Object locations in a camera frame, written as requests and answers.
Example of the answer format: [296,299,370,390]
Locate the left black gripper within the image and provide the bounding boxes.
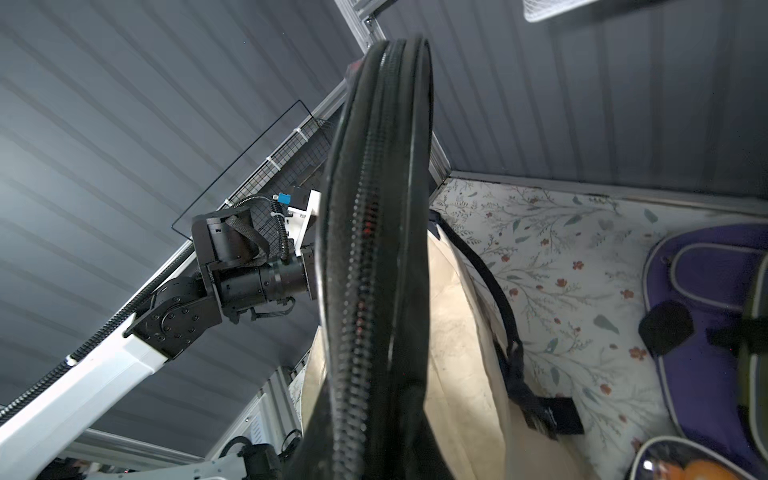
[216,257,317,324]

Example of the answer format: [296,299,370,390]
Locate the black zippered paddle case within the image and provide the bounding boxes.
[284,36,451,479]

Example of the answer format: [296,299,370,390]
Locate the floral canvas tote bag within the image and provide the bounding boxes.
[305,225,589,479]

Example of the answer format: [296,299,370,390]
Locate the purple round case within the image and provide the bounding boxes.
[638,221,767,472]

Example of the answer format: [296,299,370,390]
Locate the olive green paddle cover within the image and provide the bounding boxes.
[737,255,767,463]

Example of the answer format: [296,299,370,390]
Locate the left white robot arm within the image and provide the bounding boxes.
[1,199,319,479]

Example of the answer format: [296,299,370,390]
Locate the black wire side basket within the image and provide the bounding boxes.
[171,100,339,258]

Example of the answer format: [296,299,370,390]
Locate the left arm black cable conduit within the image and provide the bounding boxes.
[0,263,199,427]

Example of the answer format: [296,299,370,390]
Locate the white wire wall basket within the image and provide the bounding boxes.
[522,0,598,23]

